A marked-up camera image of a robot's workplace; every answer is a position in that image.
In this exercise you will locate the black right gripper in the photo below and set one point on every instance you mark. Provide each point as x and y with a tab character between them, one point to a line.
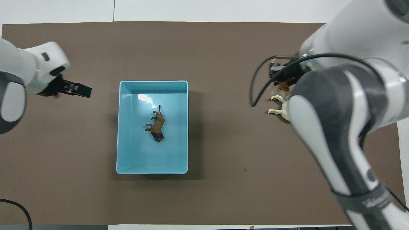
284	72

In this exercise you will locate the brown table mat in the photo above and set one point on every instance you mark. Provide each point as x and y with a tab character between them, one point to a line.
223	57

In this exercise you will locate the orange tiger toy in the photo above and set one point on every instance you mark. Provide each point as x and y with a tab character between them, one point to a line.
281	87

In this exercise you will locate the brown lion toy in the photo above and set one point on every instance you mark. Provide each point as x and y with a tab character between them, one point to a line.
158	126

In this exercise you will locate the light blue storage box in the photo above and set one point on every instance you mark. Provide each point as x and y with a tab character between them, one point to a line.
137	153

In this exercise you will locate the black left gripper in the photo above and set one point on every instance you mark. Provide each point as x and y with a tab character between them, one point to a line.
81	90

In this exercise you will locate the white horse toy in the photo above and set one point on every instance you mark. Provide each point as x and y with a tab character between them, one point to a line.
282	111

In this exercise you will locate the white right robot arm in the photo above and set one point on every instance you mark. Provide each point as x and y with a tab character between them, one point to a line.
351	95

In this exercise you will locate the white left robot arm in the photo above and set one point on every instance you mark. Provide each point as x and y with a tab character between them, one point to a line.
19	67

